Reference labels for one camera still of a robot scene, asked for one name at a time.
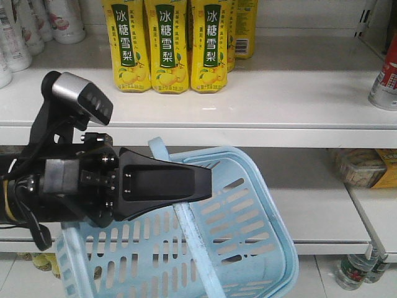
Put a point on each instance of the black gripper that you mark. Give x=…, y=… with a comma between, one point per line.
x=72, y=182

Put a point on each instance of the light blue plastic basket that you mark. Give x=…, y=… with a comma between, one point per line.
x=234, y=244

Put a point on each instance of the red coke aluminium bottle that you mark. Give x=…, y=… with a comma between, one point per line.
x=383, y=91

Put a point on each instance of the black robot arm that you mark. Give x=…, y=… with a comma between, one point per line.
x=53, y=124

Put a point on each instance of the yellow pear drink bottle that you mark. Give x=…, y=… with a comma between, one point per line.
x=167, y=21
x=209, y=51
x=125, y=21
x=245, y=28

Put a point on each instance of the white lychee drink bottle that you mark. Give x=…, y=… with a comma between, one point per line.
x=65, y=20

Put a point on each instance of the white shelf unit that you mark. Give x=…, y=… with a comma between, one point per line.
x=306, y=85

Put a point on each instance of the clear plastic snack box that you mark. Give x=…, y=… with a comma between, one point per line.
x=361, y=167

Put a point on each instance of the clear water bottle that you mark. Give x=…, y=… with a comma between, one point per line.
x=353, y=270

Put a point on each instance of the yellow snack box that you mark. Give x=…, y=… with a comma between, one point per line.
x=388, y=179

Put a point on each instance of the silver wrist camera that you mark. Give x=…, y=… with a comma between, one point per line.
x=78, y=95

